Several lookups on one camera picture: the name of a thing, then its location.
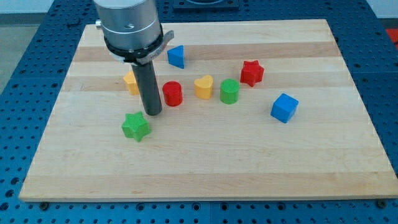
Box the yellow heart block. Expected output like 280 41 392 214
194 75 213 100

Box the red cylinder block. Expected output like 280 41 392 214
162 81 183 106

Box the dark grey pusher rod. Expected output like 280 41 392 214
131 60 164 116

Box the blue triangle block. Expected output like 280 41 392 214
167 45 185 69

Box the green cylinder block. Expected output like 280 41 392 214
220 78 240 105

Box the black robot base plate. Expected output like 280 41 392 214
172 0 239 11

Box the blue cube block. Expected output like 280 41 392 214
271 93 299 123

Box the red star block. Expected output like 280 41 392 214
240 60 264 87

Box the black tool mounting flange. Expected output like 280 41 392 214
104 26 175 65

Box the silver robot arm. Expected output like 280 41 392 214
94 0 174 116

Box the yellow pentagon block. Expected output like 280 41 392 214
123 71 140 95

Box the wooden board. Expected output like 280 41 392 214
19 19 397 202

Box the green star block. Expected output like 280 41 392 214
121 111 152 142

